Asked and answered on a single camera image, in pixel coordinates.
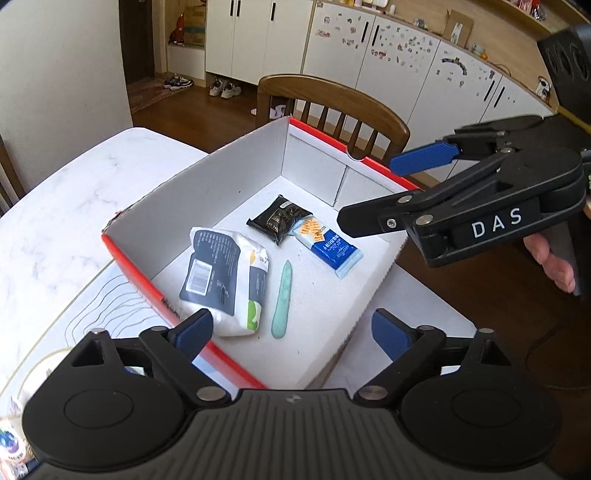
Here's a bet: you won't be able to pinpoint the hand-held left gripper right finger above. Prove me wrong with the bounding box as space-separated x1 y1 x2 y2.
353 308 520 408

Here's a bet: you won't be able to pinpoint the cardboard piece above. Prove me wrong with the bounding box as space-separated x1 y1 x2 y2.
443 10 475 47

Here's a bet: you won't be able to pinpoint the black snack packet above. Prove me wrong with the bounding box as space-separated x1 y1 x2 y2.
246 195 313 247

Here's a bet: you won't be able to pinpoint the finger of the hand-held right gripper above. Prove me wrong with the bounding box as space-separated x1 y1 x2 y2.
338 148 584 239
389 115 546 177

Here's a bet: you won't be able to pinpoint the blue cracker packet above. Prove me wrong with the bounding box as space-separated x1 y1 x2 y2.
288 217 362 280

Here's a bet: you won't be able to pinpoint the clear bread packet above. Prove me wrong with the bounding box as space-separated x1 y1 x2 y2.
0 399 36 476

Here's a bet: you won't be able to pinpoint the dark wooden slat chair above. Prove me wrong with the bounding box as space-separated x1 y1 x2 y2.
255 74 411 160
0 134 27 217

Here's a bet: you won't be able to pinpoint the white sneakers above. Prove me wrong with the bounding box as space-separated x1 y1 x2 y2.
209 78 242 100

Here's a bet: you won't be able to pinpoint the person's right hand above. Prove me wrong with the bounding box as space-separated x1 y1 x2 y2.
523 233 578 295

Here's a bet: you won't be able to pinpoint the open wooden shelf unit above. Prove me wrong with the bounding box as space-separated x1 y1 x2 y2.
166 0 208 85

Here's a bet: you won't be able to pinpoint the white sticker-covered sideboard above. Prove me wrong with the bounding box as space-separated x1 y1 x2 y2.
300 2 555 145

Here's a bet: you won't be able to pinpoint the white double-door cabinet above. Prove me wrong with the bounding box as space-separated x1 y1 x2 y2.
205 0 315 86

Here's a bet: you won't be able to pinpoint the red cardboard box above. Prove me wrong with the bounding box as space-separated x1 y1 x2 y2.
102 116 426 391

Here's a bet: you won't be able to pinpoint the pink slippers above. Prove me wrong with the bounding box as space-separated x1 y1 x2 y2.
249 103 288 119

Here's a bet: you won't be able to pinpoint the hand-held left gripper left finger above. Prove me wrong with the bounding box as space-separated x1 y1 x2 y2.
69 308 232 408

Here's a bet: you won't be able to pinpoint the teal plastic stick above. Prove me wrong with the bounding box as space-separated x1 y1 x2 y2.
271 260 295 340

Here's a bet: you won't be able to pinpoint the white grey tissue pack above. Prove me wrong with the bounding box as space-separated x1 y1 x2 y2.
179 226 269 338

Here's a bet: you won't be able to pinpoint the black speaker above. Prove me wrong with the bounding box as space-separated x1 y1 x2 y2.
536 25 591 126

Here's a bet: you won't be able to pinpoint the patterned door rug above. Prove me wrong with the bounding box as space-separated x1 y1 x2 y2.
127 76 186 114

